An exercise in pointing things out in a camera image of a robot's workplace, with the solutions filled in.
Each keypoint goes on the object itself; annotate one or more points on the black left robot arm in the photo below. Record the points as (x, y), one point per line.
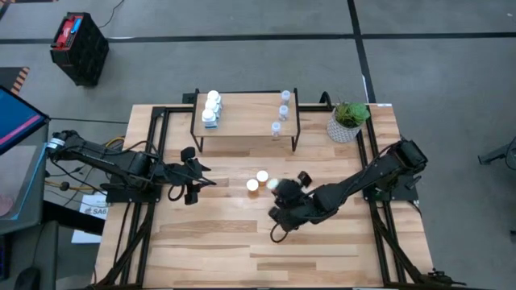
(101, 159)

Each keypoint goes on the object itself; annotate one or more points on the dark metal stand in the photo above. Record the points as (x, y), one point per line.
(500, 153)

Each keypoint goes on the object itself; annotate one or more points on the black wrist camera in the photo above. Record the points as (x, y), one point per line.
(191, 198)
(284, 219)

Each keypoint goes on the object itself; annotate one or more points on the white melatonin bottle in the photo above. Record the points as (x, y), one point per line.
(210, 105)
(209, 116)
(213, 96)

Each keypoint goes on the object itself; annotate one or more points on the black plastic crate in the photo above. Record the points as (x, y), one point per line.
(86, 56)

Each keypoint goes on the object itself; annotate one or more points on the blue and pink screen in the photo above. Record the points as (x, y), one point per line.
(16, 117)

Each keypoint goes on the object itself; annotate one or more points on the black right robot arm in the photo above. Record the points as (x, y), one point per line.
(363, 177)

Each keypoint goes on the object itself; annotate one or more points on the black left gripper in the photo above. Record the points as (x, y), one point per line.
(183, 175)

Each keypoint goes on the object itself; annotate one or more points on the blue item in crate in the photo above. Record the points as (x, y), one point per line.
(76, 25)

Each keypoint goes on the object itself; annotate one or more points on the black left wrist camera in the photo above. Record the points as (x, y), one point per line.
(191, 198)

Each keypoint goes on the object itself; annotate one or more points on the orange pill bottle white cap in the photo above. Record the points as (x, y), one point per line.
(273, 184)
(252, 185)
(262, 176)

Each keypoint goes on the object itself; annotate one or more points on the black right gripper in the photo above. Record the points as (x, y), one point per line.
(294, 195)

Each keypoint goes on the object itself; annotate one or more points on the red tool in crate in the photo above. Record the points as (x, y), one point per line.
(64, 34)

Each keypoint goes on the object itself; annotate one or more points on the black aluminium table frame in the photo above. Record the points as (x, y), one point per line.
(177, 108)

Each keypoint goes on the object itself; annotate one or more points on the wooden shelf with black frame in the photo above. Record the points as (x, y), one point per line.
(250, 117)

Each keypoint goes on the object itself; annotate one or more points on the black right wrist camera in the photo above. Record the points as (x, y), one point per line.
(284, 219)

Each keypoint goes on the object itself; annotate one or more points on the black clamp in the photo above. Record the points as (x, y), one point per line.
(441, 278)

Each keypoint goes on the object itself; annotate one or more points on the succulent in patterned white pot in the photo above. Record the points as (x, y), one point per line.
(342, 129)

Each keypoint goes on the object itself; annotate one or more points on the dark mat with orange stripes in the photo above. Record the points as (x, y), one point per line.
(10, 78)

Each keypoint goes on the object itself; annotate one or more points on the white printed paper sheet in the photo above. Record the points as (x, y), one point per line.
(90, 209)

